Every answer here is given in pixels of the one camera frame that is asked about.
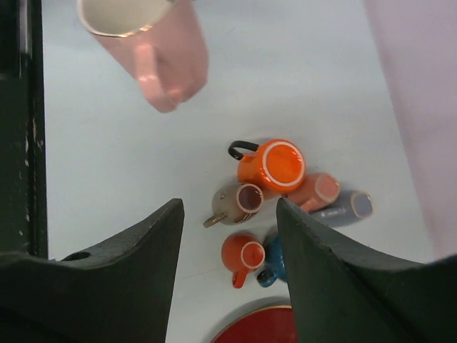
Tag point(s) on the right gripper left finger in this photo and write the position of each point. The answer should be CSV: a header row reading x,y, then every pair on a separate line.
x,y
118,290

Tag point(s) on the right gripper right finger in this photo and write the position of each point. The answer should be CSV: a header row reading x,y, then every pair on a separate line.
x,y
344,291

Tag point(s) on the large orange mug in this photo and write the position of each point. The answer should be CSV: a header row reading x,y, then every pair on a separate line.
x,y
276,167

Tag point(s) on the pink mug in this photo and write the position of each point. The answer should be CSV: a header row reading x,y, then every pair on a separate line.
x,y
159,43

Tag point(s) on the blue mug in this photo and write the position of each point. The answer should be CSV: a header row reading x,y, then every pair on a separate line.
x,y
274,267

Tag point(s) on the grey purple mug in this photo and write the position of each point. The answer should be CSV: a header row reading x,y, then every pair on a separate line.
x,y
350,207

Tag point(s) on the small orange mug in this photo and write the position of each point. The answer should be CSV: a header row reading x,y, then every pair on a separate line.
x,y
242,254

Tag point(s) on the salmon mug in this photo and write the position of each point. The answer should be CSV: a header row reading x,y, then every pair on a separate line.
x,y
317,191

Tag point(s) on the brown grey mug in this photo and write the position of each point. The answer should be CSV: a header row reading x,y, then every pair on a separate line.
x,y
235,203

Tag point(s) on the red round tray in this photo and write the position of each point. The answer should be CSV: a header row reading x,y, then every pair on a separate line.
x,y
271,324

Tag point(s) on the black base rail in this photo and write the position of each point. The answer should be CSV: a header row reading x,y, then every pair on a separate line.
x,y
23,149

